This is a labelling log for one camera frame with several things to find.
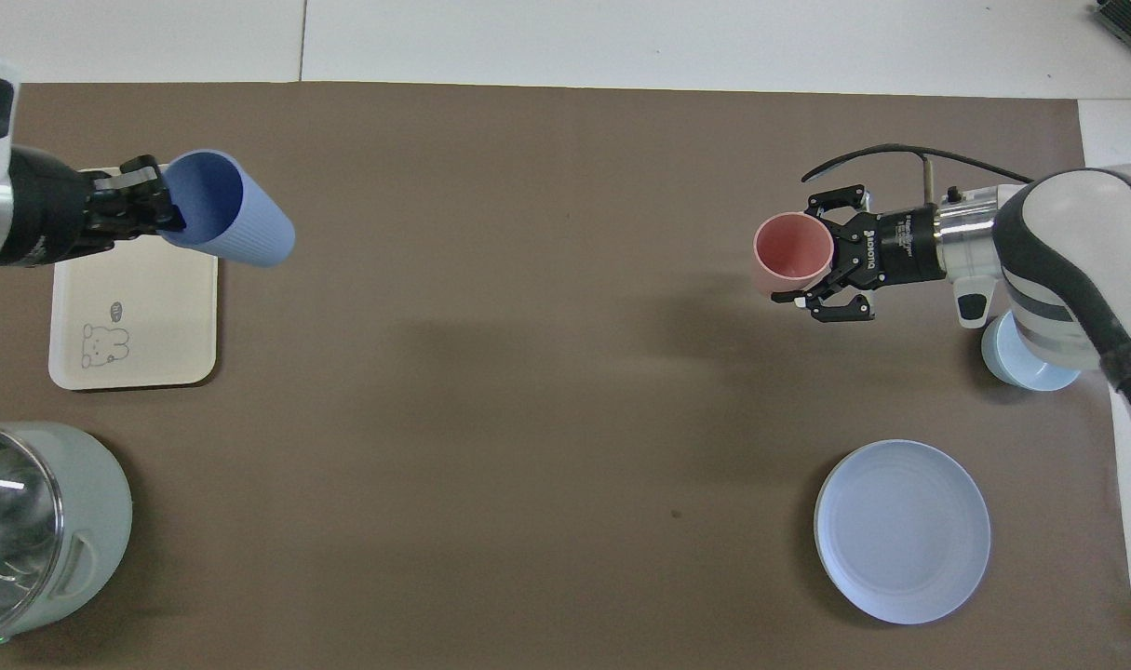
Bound cream tray with rabbit print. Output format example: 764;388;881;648
48;166;220;391

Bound pink cup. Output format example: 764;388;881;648
753;212;837;298

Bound pale green cooking pot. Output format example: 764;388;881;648
0;422;135;650

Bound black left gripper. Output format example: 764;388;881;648
0;146;187;270

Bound light blue bowl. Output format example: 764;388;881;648
981;311;1084;393

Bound brown table mat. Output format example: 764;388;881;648
0;82;1131;670

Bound glass pot lid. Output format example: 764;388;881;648
0;426;64;635

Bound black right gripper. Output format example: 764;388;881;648
771;185;949;325

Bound blue ribbed cup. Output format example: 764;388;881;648
159;150;297;270

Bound blue round plate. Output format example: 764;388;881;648
814;439;992;625

